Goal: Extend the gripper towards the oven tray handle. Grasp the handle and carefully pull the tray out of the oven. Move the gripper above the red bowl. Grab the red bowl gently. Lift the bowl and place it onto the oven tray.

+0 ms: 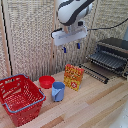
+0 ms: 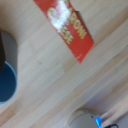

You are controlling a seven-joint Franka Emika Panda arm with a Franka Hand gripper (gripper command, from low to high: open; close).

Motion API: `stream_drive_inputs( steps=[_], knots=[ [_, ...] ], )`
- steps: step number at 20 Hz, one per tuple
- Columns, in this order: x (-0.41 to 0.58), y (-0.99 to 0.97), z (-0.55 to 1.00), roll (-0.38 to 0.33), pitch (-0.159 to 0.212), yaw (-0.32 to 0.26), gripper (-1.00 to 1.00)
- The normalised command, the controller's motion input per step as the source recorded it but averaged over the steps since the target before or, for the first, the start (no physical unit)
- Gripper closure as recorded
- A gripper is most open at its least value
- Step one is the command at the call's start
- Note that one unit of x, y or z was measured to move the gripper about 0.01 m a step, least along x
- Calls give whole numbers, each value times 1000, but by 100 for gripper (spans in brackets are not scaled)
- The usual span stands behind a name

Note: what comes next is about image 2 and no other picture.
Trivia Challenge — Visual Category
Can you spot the red yellow cardboard box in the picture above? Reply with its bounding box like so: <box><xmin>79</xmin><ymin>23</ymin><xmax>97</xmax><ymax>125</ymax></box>
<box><xmin>33</xmin><ymin>0</ymin><xmax>95</xmax><ymax>64</ymax></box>

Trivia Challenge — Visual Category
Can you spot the blue plastic cup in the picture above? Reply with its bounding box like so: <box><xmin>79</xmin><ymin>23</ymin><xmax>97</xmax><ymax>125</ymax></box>
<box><xmin>0</xmin><ymin>31</ymin><xmax>18</xmax><ymax>105</ymax></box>

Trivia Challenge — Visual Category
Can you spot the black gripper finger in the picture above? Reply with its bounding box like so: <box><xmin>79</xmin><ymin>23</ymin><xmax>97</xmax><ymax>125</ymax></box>
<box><xmin>0</xmin><ymin>31</ymin><xmax>4</xmax><ymax>73</ymax></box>

